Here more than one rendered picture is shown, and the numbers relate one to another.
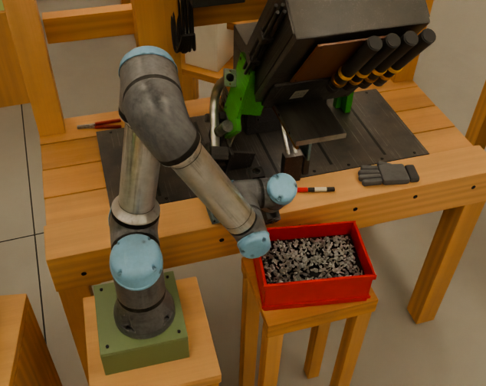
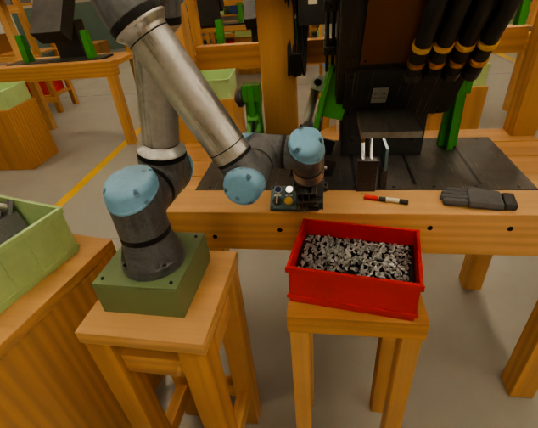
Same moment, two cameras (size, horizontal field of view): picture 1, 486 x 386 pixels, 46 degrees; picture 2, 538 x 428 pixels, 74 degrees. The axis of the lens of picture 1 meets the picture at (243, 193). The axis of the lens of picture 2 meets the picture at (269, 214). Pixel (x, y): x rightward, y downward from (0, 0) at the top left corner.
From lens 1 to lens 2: 0.82 m
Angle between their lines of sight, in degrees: 24
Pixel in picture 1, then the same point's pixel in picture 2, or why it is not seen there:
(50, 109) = not seen: hidden behind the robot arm
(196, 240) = (254, 223)
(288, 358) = (357, 385)
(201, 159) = (157, 36)
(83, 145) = not seen: hidden behind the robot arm
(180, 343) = (170, 295)
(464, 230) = not seen: outside the picture
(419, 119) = (535, 164)
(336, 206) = (406, 218)
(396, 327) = (484, 391)
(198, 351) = (195, 315)
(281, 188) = (302, 140)
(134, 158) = (137, 73)
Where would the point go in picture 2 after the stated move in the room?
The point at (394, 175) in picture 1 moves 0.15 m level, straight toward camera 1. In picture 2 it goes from (484, 198) to (463, 222)
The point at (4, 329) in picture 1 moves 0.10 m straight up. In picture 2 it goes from (78, 260) to (65, 235)
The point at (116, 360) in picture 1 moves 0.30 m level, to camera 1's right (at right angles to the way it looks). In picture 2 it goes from (109, 295) to (215, 335)
